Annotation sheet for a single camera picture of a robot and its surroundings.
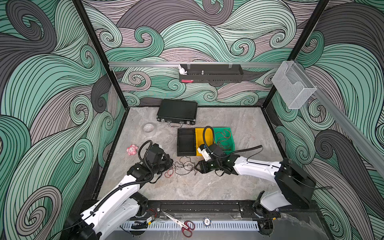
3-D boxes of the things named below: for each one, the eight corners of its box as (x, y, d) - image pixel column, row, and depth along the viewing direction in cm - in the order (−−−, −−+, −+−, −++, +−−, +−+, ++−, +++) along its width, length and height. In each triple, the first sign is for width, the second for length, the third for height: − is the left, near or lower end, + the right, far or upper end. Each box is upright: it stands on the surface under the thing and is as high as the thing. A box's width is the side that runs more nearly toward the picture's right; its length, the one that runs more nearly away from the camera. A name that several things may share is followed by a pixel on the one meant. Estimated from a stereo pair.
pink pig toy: (127, 155, 95) (125, 152, 92) (129, 147, 99) (128, 144, 96) (135, 155, 95) (134, 152, 92) (137, 147, 99) (136, 144, 96)
